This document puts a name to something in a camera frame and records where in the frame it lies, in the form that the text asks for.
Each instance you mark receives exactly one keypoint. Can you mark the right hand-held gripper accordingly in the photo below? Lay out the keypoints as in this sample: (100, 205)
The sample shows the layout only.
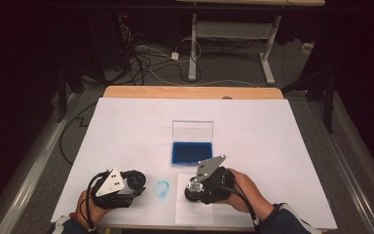
(216, 182)

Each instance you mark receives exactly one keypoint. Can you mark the round stamp with clear knob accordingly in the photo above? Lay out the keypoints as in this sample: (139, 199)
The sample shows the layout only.
(194, 189)

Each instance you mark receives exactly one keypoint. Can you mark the small white box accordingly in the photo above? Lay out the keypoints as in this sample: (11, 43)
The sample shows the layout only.
(307, 47)

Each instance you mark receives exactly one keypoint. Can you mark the grey metal floor rail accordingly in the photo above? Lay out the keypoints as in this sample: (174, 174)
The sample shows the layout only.
(347, 169)
(29, 175)

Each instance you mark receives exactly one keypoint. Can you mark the small white paper sheet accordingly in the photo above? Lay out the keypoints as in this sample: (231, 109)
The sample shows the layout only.
(193, 213)

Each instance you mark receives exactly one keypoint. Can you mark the wooden table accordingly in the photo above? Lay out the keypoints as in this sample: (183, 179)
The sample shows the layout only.
(191, 92)

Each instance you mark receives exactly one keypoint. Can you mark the white metal desk frame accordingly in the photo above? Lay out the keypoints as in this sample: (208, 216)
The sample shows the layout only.
(230, 29)

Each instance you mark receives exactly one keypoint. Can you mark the black metal stand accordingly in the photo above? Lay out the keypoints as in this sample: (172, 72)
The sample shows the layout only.
(329, 97)
(61, 97)

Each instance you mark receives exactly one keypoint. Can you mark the white power adapter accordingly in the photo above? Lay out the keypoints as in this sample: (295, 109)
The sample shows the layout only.
(175, 56)

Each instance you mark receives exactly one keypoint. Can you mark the person's left hand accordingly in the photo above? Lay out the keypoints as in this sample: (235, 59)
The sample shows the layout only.
(92, 208)

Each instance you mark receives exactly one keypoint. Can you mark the person's right hand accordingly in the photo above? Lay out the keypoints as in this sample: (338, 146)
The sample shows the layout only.
(248, 195)

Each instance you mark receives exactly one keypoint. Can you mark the large white table cover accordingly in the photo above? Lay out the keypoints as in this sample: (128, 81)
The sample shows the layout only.
(126, 136)

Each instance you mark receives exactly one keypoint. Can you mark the blue ink pad clear case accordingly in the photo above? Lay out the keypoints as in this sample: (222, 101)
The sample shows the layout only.
(191, 152)

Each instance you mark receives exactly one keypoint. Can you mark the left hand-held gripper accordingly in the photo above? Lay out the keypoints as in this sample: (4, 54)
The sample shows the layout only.
(117, 191)

